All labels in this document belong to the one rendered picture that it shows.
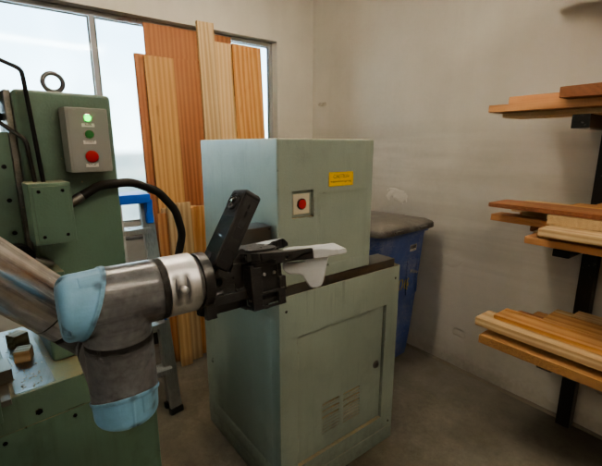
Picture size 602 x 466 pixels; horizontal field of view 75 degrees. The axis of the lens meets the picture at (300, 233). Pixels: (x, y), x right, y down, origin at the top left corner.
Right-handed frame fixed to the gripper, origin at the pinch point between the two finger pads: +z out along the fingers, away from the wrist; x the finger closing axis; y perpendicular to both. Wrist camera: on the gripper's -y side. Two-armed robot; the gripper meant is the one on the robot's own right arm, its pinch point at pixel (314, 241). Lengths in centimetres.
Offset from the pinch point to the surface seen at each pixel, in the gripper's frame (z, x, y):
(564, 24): 177, -28, -73
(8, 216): -39, -76, -8
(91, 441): -29, -70, 55
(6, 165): -37, -74, -20
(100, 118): -16, -64, -31
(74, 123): -22, -64, -29
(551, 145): 177, -34, -19
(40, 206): -32, -64, -10
